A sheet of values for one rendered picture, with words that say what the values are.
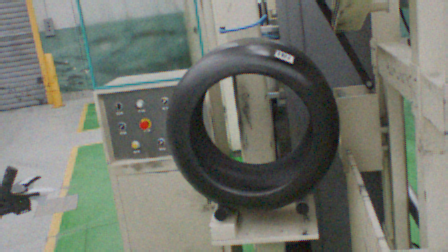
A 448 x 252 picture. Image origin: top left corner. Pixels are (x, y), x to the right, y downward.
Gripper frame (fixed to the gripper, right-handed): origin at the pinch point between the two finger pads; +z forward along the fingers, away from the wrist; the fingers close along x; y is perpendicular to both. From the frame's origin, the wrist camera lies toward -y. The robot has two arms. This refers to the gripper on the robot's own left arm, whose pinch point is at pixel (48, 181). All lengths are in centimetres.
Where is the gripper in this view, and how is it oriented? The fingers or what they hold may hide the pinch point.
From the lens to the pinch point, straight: 200.9
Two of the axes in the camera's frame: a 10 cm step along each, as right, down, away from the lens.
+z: 7.8, -2.5, 5.7
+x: 6.2, 2.4, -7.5
